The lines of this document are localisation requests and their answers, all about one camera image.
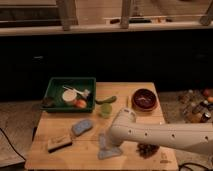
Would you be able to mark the green plastic cup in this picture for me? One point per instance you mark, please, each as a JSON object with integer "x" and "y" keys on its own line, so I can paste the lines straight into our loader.
{"x": 105, "y": 110}

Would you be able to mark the dark red bowl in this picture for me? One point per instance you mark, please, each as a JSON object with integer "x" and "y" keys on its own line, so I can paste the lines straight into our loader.
{"x": 144, "y": 100}

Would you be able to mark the wooden scrub brush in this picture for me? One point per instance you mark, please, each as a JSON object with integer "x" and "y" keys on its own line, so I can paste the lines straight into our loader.
{"x": 59, "y": 142}

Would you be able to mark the dark round object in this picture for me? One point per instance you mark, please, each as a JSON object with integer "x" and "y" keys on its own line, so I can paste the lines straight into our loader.
{"x": 48, "y": 102}

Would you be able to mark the white round container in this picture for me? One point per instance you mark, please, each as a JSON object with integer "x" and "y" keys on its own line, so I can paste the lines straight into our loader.
{"x": 69, "y": 96}

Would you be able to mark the green plastic tray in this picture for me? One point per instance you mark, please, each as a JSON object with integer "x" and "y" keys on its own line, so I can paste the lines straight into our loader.
{"x": 55, "y": 89}

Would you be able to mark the green pea pod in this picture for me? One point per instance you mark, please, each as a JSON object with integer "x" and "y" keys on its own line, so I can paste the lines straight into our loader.
{"x": 108, "y": 100}

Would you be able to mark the brown pine cone cluster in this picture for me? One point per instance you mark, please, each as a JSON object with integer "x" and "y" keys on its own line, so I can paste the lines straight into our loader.
{"x": 147, "y": 150}

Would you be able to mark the orange fruit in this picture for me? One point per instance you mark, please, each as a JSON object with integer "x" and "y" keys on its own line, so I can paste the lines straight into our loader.
{"x": 80, "y": 103}

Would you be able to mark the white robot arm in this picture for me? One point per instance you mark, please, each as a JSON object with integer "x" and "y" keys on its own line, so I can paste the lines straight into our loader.
{"x": 195, "y": 137}

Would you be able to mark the white dish brush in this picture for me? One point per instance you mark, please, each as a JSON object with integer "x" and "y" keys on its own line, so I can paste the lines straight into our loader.
{"x": 85, "y": 94}

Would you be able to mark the blue-grey towel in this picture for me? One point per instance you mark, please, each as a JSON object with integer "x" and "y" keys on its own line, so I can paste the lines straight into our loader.
{"x": 106, "y": 152}

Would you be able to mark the yellow pencil stick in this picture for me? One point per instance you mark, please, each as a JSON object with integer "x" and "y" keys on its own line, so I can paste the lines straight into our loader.
{"x": 127, "y": 101}

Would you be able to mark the spice jar rack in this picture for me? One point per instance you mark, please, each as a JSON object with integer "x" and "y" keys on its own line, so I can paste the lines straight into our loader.
{"x": 197, "y": 106}

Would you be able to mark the blue sponge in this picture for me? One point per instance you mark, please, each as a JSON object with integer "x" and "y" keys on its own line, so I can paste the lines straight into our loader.
{"x": 82, "y": 126}

